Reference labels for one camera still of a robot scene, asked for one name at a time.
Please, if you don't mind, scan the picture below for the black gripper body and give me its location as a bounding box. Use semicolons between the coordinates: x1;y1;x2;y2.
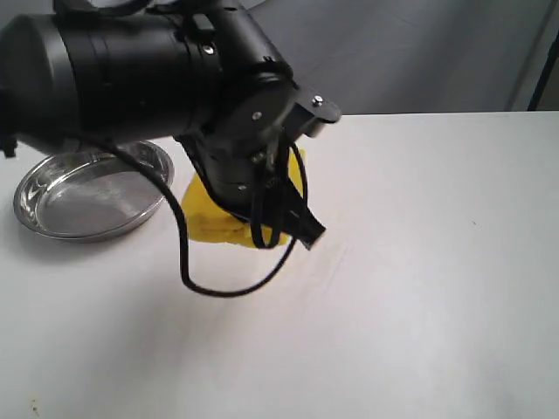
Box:
174;121;328;252

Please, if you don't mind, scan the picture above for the yellow sponge block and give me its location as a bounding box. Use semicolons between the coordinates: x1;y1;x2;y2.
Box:
181;147;308;251

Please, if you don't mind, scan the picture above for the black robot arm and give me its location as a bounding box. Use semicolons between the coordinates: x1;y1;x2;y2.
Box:
1;1;335;247

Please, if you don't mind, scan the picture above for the round stainless steel dish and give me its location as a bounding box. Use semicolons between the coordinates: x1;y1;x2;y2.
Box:
13;150;165;243

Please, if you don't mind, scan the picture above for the grey backdrop cloth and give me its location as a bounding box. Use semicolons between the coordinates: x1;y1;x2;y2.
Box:
248;1;558;114

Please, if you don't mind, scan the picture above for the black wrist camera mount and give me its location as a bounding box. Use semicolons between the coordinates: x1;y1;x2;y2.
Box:
282;86;342;141

